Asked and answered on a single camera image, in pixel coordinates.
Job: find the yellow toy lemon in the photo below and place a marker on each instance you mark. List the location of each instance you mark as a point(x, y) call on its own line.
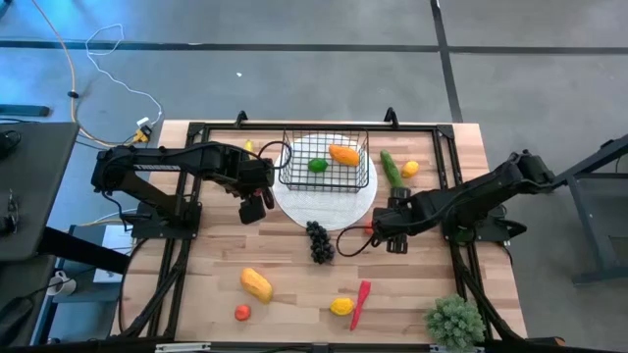
point(409, 169)
point(342, 306)

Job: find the green artificial plant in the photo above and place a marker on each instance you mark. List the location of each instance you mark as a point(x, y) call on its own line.
point(455, 321)

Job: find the dark toy grape bunch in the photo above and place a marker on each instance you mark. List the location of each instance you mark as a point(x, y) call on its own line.
point(320, 242)

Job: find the white paper sheet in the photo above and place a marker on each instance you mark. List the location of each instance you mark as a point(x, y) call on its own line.
point(118, 237)

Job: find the green toy cucumber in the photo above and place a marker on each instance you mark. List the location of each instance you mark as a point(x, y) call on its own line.
point(391, 168)

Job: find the black side desk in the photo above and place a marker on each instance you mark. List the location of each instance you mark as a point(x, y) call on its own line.
point(34, 186)

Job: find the grey metal stand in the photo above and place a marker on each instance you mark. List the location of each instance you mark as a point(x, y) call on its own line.
point(589, 196)

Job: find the red toy chili pepper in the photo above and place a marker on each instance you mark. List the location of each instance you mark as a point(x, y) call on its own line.
point(360, 304)

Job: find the black aluminium table frame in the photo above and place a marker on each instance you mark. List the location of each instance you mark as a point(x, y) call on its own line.
point(319, 126)

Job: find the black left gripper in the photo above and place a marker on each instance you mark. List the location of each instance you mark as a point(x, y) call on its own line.
point(252, 176)

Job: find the red toy fruit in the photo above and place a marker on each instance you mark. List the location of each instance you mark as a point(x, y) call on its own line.
point(369, 228)

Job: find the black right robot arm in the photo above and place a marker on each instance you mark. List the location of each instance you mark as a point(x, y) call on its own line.
point(490, 188)

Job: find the yellow toy corn cob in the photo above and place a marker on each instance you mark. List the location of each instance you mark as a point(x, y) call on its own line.
point(256, 284)

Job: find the white mug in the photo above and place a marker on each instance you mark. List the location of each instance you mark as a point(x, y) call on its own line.
point(61, 283)

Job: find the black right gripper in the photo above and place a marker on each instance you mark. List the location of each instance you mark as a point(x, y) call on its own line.
point(397, 220)

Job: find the black table clamp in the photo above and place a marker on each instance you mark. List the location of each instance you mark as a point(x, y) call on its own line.
point(391, 116)
point(240, 117)

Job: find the orange toy tangerine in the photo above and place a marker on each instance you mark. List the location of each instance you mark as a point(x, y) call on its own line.
point(242, 312)

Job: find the green toy lime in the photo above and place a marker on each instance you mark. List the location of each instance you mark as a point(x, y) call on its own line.
point(318, 165)

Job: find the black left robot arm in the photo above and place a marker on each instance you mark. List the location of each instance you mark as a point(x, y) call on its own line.
point(162, 159)

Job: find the orange toy mango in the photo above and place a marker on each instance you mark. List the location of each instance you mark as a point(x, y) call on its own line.
point(344, 155)

